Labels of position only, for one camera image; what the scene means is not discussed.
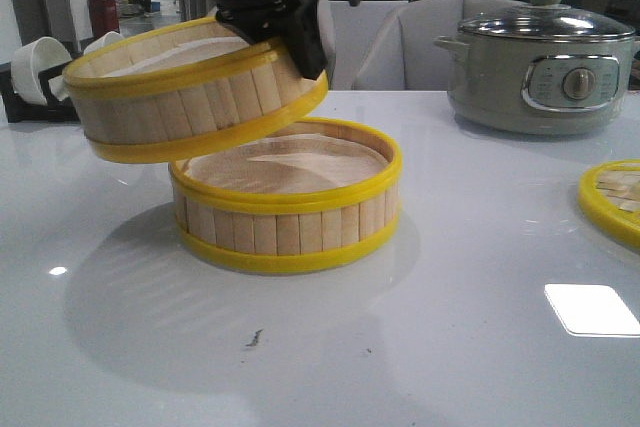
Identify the white bowl far left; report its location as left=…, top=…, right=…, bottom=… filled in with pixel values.
left=11, top=37, right=72, bottom=106

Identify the black bowl rack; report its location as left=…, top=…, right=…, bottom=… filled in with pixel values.
left=1, top=62, right=79, bottom=123

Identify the white bowl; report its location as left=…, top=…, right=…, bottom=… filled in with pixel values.
left=83, top=31, right=124, bottom=55
left=11, top=37, right=72, bottom=106

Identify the bamboo steamer tier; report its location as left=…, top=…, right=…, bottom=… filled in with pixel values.
left=63, top=17, right=328, bottom=163
left=169, top=118, right=402, bottom=274

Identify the grey chair right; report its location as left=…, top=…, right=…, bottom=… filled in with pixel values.
left=351, top=0, right=518, bottom=91

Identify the bamboo steamer lid yellow rim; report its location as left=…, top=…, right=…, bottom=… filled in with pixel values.
left=577, top=159, right=639, bottom=251

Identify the red bin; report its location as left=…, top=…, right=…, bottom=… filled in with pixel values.
left=87, top=0, right=119, bottom=39

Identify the white steamer liner cloth centre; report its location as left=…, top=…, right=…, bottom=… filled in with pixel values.
left=183, top=133, right=388, bottom=194

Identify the green electric cooking pot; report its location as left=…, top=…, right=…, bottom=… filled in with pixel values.
left=434, top=33, right=639, bottom=136

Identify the white cabinet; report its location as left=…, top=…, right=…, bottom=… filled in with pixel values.
left=331, top=0, right=408, bottom=90

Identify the glass pot lid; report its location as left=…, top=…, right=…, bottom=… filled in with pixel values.
left=458, top=0, right=635, bottom=42

